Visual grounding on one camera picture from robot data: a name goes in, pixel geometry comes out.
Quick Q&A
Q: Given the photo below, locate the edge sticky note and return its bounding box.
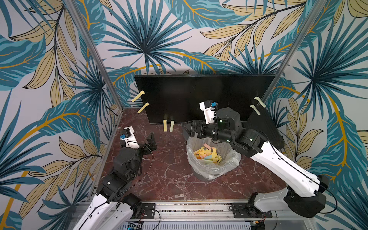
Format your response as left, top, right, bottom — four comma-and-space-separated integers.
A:
254, 96, 266, 108
163, 119, 167, 132
137, 103, 150, 114
170, 120, 175, 132
131, 91, 145, 103
249, 105, 261, 116

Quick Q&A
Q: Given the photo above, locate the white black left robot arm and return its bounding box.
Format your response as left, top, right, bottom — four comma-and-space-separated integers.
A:
74, 126, 157, 230

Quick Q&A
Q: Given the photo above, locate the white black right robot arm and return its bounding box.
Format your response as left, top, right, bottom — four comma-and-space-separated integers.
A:
182, 107, 329, 218

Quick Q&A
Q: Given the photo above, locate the discarded sticky notes pile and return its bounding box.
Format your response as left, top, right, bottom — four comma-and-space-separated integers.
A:
194, 144, 222, 164

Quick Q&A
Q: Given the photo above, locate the black flat computer monitor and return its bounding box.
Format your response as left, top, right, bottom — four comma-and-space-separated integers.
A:
135, 74, 275, 124

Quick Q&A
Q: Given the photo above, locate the clear plastic bin liner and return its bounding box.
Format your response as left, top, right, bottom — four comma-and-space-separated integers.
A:
186, 138, 241, 172

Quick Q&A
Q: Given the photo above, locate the black case with orange latches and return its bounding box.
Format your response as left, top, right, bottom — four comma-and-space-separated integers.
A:
242, 106, 285, 150

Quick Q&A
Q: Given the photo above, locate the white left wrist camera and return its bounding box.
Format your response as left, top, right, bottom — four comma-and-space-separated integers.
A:
119, 126, 140, 149

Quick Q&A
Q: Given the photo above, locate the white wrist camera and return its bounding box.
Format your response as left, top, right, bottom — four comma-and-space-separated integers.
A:
199, 100, 218, 125
119, 126, 140, 149

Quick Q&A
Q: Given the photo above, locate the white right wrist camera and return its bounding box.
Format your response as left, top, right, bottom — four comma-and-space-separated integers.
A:
199, 100, 218, 125

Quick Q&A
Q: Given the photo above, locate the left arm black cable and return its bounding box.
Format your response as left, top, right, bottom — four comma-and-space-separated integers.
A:
113, 140, 154, 202

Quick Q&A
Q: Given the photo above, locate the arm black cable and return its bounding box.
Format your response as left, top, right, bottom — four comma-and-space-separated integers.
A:
260, 132, 338, 215
113, 140, 154, 202

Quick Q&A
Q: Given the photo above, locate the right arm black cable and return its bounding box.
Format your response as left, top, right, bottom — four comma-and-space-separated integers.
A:
260, 132, 338, 215

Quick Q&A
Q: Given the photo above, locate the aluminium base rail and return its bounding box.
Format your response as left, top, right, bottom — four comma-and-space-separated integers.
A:
68, 199, 317, 230

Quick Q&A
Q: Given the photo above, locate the left aluminium frame post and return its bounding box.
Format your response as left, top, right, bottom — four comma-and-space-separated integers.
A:
64, 0, 124, 111

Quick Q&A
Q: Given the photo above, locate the aluminium frame post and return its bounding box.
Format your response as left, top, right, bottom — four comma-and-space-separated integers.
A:
64, 0, 124, 111
262, 1, 327, 102

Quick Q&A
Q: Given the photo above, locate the right aluminium frame post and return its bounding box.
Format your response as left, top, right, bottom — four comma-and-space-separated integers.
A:
262, 1, 327, 102

